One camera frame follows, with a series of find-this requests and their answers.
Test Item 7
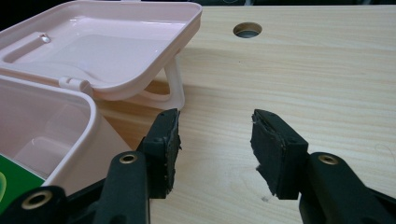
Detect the green packet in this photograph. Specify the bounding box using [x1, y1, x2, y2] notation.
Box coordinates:
[0, 154, 46, 216]

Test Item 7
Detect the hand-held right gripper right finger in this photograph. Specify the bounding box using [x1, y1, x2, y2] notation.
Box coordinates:
[250, 108, 396, 224]

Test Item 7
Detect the pink plastic storage box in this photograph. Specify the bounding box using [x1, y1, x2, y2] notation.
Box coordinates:
[0, 0, 204, 216]

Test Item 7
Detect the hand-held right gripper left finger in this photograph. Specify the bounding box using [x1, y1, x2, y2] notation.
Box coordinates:
[92, 107, 182, 224]

